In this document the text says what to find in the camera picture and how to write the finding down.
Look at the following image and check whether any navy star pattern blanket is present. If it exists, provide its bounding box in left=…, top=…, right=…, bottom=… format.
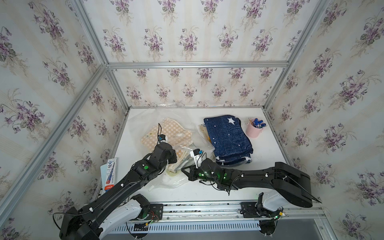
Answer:
left=204, top=115, right=254, bottom=166

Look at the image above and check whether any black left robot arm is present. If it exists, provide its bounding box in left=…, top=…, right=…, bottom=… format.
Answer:
left=59, top=142, right=177, bottom=240

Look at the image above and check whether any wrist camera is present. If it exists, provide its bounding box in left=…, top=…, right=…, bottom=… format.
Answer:
left=190, top=149, right=205, bottom=168
left=158, top=134, right=168, bottom=143

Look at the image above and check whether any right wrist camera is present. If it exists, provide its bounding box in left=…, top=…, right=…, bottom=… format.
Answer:
left=190, top=149, right=205, bottom=168

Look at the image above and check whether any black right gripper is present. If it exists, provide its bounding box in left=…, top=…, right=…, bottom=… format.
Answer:
left=179, top=164, right=220, bottom=185

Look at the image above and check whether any clear plastic vacuum bag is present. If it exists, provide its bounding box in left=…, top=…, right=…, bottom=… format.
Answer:
left=128, top=105, right=215, bottom=191

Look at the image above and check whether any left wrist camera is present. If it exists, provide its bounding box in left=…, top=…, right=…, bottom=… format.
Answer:
left=158, top=134, right=168, bottom=143

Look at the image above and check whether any pink cup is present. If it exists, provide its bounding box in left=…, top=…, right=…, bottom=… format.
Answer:
left=246, top=122, right=263, bottom=139

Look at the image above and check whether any white label card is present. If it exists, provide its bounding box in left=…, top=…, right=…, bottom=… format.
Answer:
left=100, top=158, right=118, bottom=192

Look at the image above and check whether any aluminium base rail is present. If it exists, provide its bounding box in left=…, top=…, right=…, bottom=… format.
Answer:
left=80, top=197, right=326, bottom=224

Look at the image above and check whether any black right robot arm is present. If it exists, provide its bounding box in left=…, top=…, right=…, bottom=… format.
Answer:
left=182, top=159, right=321, bottom=208

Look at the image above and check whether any beige blanket with orange pattern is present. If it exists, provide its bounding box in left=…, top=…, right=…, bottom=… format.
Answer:
left=197, top=124, right=211, bottom=142

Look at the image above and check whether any orange checked sunflower blanket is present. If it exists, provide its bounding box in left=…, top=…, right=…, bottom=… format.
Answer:
left=141, top=118, right=193, bottom=173

